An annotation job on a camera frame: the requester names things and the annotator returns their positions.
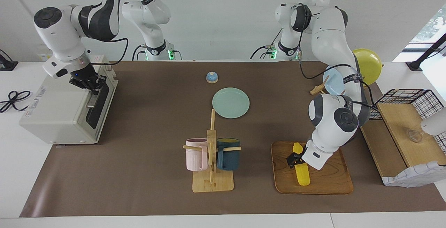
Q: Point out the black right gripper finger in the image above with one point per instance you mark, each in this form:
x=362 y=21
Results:
x=95 y=88
x=102 y=81

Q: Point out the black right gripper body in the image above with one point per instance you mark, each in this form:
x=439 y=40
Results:
x=83 y=78

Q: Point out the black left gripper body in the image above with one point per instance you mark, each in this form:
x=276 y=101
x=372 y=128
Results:
x=300 y=154

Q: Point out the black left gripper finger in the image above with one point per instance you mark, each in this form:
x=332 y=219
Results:
x=290 y=161
x=300 y=164

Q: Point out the yellow corn cob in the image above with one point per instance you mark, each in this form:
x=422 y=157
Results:
x=302 y=177

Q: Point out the glass oven door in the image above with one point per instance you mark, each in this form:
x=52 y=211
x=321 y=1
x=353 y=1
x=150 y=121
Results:
x=99 y=113

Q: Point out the pale green plate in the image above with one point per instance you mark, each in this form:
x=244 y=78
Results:
x=230 y=103

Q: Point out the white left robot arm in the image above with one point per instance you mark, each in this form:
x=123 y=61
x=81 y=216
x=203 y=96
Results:
x=331 y=39

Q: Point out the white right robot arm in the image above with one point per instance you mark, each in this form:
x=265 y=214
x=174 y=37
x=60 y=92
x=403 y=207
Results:
x=66 y=36

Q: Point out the beige toaster oven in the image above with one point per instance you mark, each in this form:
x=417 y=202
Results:
x=55 y=116

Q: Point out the wooden serving tray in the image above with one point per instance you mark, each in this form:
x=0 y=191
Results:
x=327 y=179

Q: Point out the dark teal mug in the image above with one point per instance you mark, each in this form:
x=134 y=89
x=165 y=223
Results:
x=228 y=158

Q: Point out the wooden plate rack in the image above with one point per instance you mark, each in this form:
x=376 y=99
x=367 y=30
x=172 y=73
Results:
x=317 y=89

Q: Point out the brown table mat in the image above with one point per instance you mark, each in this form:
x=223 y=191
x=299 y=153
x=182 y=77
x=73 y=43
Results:
x=139 y=151

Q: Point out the light blue plate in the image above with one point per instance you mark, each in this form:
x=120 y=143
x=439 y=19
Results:
x=332 y=81

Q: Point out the wooden mug rack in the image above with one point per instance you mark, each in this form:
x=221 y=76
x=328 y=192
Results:
x=212 y=182

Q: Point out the pink mug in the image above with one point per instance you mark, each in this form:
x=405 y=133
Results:
x=195 y=156

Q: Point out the yellow plate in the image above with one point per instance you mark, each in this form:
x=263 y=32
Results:
x=369 y=64

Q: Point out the small clear glass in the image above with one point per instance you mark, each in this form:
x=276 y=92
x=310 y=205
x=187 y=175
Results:
x=414 y=136

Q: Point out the white rounded device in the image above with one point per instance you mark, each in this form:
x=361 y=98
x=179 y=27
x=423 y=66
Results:
x=435 y=121

